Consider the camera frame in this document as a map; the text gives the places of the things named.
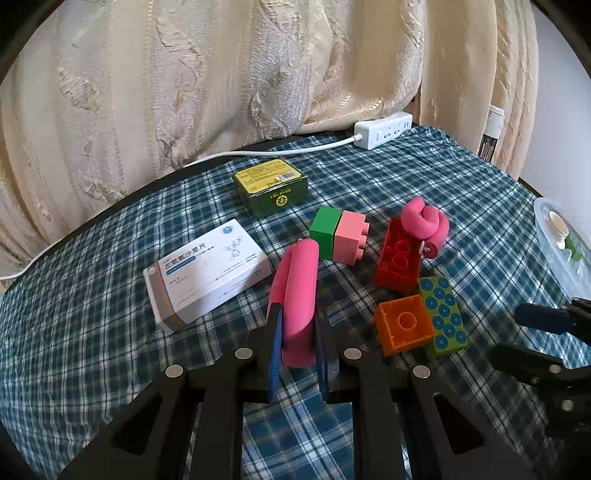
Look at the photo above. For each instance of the small green plastic piece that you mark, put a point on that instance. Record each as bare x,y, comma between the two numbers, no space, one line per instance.
575,249

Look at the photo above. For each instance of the orange toy block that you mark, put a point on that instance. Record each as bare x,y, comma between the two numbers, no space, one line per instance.
401,325

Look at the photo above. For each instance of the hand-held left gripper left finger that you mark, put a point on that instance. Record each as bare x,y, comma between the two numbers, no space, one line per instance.
276,344

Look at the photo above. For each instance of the clear plastic bowl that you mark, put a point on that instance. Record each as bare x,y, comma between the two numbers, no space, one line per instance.
561,267

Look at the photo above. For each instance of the wide cream patterned curtain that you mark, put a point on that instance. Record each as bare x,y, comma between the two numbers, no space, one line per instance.
161,92

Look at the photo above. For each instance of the green and yellow box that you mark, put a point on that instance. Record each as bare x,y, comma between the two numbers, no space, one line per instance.
270,187

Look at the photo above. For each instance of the small white cup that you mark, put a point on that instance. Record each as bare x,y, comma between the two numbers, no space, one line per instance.
556,226

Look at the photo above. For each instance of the green blue-dotted toy block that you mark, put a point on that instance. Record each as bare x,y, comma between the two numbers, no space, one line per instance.
445,318

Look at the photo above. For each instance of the red toy block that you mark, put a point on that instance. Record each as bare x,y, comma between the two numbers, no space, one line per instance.
398,261

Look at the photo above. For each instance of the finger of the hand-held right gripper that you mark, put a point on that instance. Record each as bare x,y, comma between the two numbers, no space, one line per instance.
545,318
521,362

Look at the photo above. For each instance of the white medicine box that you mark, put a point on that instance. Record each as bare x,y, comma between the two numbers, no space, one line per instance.
207,274

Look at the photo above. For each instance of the narrow cream patterned curtain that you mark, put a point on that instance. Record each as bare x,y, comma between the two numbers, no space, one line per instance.
475,60

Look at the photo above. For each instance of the pink toy block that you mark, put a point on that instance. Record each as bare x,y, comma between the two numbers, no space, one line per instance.
349,237

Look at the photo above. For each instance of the twisted pink foam curler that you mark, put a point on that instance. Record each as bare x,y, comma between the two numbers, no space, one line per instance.
422,221

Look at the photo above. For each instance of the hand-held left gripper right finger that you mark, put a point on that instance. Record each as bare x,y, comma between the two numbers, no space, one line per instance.
325,367

